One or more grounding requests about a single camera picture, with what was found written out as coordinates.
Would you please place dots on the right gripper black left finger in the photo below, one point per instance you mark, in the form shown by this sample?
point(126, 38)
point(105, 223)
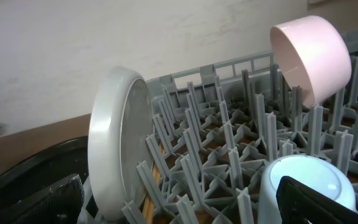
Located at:
point(60, 202)

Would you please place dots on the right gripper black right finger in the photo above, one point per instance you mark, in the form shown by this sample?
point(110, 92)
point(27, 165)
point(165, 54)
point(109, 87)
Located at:
point(298, 203)

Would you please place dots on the light blue plastic cup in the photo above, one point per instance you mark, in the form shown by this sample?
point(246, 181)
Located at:
point(314, 172)

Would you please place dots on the grey plate with food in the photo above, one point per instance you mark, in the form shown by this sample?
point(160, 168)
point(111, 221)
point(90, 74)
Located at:
point(121, 119)

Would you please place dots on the pink bowl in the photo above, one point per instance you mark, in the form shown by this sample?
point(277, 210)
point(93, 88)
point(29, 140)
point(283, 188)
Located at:
point(312, 55)

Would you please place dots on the grey dishwasher rack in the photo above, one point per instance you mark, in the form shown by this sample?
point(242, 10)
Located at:
point(213, 142)

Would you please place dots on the round black tray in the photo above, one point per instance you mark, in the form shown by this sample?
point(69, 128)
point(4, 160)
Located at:
point(43, 169)

